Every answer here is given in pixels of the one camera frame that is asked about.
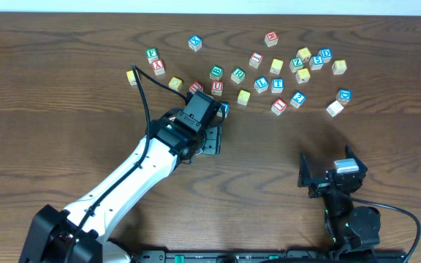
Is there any yellow block near Z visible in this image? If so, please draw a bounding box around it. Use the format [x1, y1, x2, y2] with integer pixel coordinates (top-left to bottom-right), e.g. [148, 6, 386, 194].
[296, 47, 311, 63]

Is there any red Y block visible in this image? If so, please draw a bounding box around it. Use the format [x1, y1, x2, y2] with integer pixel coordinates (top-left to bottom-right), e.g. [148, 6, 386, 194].
[151, 59, 165, 75]

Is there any plain white block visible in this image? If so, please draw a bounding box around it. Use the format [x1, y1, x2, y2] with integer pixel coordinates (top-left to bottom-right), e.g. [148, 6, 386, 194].
[326, 101, 344, 117]

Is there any red U block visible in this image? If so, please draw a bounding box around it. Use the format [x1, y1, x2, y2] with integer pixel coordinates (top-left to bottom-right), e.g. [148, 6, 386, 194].
[211, 81, 224, 96]

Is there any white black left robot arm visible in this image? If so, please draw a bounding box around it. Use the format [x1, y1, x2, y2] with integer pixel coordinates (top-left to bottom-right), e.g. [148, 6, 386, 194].
[19, 109, 223, 263]

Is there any blue 2 block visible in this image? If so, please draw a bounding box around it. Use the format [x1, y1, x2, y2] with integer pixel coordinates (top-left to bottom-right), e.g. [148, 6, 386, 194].
[290, 91, 306, 108]

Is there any yellow block upper right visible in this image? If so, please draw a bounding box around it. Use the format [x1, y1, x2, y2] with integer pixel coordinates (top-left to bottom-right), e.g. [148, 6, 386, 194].
[270, 58, 284, 75]

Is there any blue X block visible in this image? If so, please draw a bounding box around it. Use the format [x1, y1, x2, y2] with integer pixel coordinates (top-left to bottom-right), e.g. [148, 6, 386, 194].
[188, 35, 202, 52]

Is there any red i block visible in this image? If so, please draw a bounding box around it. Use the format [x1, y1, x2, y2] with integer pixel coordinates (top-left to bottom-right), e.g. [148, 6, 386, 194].
[271, 98, 287, 115]
[249, 52, 263, 69]

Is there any blue 5 block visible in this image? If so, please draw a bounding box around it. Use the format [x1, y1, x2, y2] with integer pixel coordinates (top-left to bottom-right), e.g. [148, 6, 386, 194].
[309, 56, 324, 71]

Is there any blue P block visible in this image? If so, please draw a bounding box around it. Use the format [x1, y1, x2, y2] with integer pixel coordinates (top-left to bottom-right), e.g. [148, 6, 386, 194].
[217, 102, 230, 118]

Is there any green R block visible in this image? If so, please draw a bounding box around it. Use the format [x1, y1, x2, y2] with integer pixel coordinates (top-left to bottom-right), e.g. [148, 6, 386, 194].
[231, 67, 246, 84]

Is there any yellow block below Z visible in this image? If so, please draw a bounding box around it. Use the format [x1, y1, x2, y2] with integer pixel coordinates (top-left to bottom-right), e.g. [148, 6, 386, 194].
[295, 68, 311, 84]

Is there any yellow 8 block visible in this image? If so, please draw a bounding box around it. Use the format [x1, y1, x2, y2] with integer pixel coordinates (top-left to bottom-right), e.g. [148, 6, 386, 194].
[332, 60, 347, 75]

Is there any blue D block right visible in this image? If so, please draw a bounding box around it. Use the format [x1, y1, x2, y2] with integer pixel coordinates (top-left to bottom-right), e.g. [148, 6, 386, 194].
[336, 89, 352, 105]

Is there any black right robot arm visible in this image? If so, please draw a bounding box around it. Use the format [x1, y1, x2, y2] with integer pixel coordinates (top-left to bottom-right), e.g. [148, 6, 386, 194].
[297, 146, 381, 257]

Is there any yellow block far left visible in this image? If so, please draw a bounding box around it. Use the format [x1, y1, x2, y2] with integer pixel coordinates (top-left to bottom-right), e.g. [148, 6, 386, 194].
[126, 70, 140, 86]

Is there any blue d block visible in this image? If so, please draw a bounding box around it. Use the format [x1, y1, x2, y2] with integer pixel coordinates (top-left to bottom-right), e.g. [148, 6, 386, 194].
[318, 48, 333, 64]
[336, 89, 352, 105]

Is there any blue T block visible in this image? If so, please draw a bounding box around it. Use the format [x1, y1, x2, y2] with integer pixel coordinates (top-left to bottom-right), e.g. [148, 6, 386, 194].
[271, 78, 284, 94]

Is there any yellow block left centre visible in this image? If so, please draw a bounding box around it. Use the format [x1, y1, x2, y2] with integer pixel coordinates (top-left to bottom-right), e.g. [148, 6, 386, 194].
[168, 77, 183, 91]

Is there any red E block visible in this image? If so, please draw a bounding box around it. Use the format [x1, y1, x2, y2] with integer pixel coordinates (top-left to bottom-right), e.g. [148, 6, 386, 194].
[189, 82, 204, 94]

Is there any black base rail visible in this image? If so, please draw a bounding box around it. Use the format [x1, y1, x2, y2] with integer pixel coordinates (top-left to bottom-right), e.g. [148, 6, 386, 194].
[130, 249, 406, 263]

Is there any red block top right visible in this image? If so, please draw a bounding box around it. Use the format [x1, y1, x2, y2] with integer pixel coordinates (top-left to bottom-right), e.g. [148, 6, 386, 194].
[265, 31, 279, 47]

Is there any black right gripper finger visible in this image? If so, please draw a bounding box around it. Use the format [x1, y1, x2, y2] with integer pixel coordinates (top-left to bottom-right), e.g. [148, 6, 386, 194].
[345, 145, 368, 172]
[297, 152, 311, 188]

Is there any blue D block upper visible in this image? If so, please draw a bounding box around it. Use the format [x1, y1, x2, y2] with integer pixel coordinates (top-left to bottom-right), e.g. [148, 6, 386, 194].
[318, 48, 333, 64]

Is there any green F block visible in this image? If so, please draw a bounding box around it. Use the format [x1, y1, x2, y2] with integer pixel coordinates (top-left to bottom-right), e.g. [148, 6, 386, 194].
[146, 47, 159, 64]

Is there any green Z block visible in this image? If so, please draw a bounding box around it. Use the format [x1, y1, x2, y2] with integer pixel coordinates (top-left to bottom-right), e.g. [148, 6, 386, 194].
[289, 58, 304, 73]

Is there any blue L block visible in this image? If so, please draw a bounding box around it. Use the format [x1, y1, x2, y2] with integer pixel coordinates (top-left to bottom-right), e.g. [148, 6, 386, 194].
[254, 77, 269, 94]

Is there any green B block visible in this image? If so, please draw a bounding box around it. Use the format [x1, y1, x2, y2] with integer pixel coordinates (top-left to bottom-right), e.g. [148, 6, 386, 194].
[210, 65, 224, 81]

